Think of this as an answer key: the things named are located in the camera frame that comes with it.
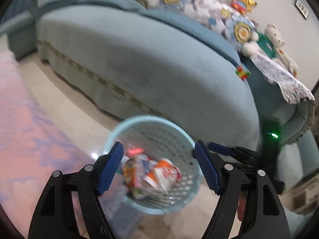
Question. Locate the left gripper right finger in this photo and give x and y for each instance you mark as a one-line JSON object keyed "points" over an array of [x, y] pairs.
{"points": [[263, 217]]}

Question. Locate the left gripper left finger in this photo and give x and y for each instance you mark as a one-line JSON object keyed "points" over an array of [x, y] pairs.
{"points": [[54, 215]]}

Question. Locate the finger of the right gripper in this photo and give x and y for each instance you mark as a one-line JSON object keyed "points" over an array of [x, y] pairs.
{"points": [[242, 155]]}

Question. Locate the red white paper cup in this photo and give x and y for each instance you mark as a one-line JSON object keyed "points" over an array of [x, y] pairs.
{"points": [[163, 177]]}

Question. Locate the colourful card box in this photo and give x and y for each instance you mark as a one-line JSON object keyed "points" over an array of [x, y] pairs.
{"points": [[134, 172]]}

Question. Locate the light blue trash basket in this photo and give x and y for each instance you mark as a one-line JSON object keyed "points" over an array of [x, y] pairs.
{"points": [[153, 138]]}

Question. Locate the pink floral tablecloth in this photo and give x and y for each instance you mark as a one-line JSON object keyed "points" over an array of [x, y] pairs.
{"points": [[45, 125]]}

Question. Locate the white patterned armrest cloth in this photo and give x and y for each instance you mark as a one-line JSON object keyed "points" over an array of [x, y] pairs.
{"points": [[292, 90]]}

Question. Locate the colourful puzzle cube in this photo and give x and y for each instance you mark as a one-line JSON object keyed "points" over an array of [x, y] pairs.
{"points": [[242, 72]]}

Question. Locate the white teddy bear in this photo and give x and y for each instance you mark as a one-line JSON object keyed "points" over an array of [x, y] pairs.
{"points": [[270, 43]]}

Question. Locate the blue sofa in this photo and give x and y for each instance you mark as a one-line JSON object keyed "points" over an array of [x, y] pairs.
{"points": [[134, 61]]}

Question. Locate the yellow pikachu plush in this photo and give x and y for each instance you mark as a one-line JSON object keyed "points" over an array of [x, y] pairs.
{"points": [[243, 6]]}

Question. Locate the floral sofa cushion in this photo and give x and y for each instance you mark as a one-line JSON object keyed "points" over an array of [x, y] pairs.
{"points": [[215, 15]]}

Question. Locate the wall power socket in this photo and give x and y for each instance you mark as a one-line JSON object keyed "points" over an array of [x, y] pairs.
{"points": [[302, 8]]}

